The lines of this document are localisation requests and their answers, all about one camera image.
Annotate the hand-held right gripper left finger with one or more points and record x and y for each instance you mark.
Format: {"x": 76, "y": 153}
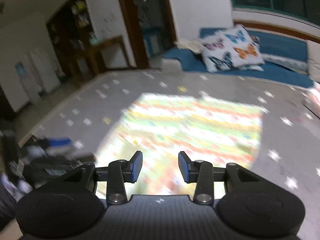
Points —
{"x": 136, "y": 166}

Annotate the blue sofa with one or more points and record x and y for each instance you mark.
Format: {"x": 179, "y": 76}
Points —
{"x": 280, "y": 42}

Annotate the wooden side table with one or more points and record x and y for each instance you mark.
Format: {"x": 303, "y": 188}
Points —
{"x": 112, "y": 41}

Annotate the pink tissue packet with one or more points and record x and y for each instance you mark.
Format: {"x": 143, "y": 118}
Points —
{"x": 315, "y": 97}

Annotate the white appliance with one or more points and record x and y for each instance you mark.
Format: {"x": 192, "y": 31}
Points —
{"x": 35, "y": 80}

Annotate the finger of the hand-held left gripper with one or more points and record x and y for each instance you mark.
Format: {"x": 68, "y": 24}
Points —
{"x": 60, "y": 142}

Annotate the white crumpled cloth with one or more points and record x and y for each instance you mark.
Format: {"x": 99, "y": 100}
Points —
{"x": 190, "y": 45}

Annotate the dark wooden door frame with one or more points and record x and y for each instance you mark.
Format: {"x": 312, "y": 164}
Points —
{"x": 125, "y": 17}

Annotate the plain white pillow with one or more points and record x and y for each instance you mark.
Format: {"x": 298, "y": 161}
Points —
{"x": 314, "y": 60}

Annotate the butterfly print pillow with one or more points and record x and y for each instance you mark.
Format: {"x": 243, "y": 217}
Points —
{"x": 232, "y": 50}

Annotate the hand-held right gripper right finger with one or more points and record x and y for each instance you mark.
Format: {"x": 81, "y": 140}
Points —
{"x": 182, "y": 166}

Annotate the green orange printed garment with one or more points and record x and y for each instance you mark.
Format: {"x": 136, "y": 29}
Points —
{"x": 187, "y": 130}

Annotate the dark wooden shelf cabinet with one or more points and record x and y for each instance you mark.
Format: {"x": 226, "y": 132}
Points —
{"x": 65, "y": 42}

